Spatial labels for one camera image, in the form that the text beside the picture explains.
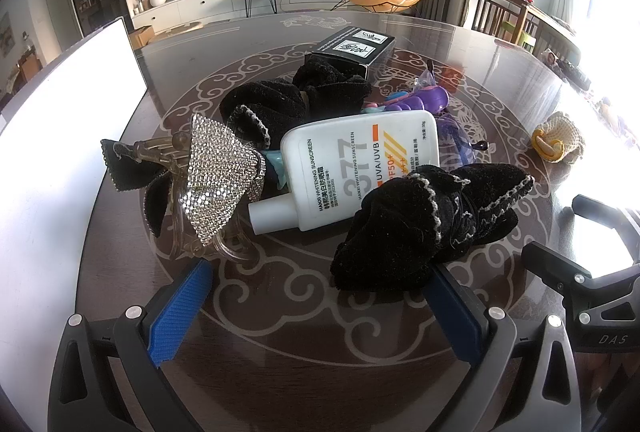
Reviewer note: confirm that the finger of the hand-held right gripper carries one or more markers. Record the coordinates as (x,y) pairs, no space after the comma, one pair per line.
(550,259)
(597,212)

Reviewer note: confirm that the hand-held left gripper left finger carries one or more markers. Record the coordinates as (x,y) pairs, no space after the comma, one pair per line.
(180,312)

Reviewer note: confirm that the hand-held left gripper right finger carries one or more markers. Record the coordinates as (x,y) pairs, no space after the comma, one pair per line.
(457,317)

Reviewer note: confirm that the black bow silver-trimmed hair clip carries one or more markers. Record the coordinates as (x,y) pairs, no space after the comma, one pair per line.
(400,222)

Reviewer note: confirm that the patterned brown glass desktop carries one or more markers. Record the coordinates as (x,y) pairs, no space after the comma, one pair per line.
(280,312)

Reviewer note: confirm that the cream crochet pouch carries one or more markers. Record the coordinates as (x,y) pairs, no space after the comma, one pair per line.
(562,134)

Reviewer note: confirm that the rhinestone bow hair claw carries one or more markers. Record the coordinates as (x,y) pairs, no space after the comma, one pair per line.
(215,172)

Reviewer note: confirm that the blue translucent hair clip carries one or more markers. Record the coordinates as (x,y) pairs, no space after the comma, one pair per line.
(457,139)

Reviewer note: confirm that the light blue plastic piece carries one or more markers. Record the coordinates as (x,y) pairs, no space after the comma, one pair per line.
(275,167)

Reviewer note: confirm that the white sunscreen bottle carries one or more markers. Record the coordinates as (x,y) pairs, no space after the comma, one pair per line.
(340,162)

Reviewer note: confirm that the purple plastic toy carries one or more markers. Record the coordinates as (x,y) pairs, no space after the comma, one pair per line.
(420,98)

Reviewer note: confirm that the white flat panel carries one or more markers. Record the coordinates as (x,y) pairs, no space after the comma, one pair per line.
(75,87)

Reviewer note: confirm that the cardboard box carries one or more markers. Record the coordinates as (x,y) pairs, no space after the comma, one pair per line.
(141,36)

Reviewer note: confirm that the black rectangular box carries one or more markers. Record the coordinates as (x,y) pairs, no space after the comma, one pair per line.
(337,64)

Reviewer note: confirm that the white tv cabinet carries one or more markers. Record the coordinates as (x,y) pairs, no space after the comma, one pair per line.
(200,4)

